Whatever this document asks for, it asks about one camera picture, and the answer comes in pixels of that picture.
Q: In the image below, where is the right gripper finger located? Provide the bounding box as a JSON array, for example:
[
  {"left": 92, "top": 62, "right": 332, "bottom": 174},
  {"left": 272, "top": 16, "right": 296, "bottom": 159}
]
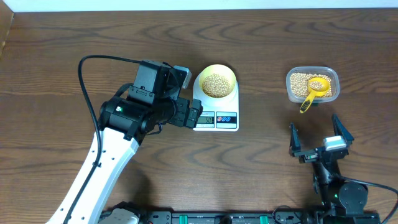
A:
[
  {"left": 331, "top": 114, "right": 354, "bottom": 145},
  {"left": 289, "top": 123, "right": 301, "bottom": 156}
]

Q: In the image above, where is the yellow measuring scoop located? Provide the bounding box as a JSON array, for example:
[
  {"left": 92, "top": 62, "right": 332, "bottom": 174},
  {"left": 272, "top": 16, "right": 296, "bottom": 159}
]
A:
[{"left": 300, "top": 77, "right": 330, "bottom": 113}]

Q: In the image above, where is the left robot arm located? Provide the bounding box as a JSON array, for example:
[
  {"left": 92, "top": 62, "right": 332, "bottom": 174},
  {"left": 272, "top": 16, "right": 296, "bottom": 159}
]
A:
[{"left": 49, "top": 60, "right": 203, "bottom": 223}]

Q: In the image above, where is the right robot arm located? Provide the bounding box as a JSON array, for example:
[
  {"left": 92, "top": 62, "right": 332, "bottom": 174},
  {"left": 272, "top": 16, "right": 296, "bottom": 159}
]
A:
[{"left": 289, "top": 114, "right": 368, "bottom": 217}]

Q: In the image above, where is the white digital kitchen scale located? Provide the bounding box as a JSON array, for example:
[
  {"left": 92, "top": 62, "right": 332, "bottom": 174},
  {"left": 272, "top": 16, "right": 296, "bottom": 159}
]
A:
[{"left": 193, "top": 72, "right": 239, "bottom": 132}]

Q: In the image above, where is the pale yellow bowl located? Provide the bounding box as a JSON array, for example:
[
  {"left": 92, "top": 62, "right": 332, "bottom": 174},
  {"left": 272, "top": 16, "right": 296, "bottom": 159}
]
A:
[{"left": 198, "top": 64, "right": 238, "bottom": 98}]

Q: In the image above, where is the clear plastic soybean container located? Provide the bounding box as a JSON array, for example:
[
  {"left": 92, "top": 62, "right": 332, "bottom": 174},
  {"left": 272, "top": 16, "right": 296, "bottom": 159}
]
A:
[{"left": 286, "top": 66, "right": 340, "bottom": 103}]

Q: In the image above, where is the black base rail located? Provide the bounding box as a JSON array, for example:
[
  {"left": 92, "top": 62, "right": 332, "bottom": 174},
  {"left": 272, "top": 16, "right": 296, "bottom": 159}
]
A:
[{"left": 98, "top": 202, "right": 382, "bottom": 224}]

